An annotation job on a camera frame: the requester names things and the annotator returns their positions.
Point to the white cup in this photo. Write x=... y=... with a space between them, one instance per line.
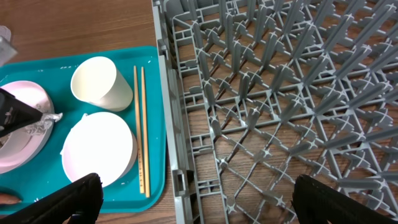
x=97 y=81

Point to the white plate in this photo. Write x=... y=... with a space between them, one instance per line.
x=24 y=144

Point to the white bowl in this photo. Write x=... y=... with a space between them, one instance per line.
x=100 y=143

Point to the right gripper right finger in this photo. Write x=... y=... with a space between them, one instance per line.
x=315 y=202

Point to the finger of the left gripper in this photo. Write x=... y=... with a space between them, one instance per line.
x=15 y=114

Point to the grey dish rack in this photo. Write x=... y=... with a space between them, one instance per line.
x=257 y=93

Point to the teal serving tray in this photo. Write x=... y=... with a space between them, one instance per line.
x=43 y=175

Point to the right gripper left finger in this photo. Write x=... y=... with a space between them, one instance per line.
x=79 y=202

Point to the clear plastic bin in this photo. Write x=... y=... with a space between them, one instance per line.
x=7 y=51

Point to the wooden chopstick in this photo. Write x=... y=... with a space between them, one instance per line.
x=138 y=133
x=145 y=134

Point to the orange carrot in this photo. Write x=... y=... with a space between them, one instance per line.
x=6 y=199

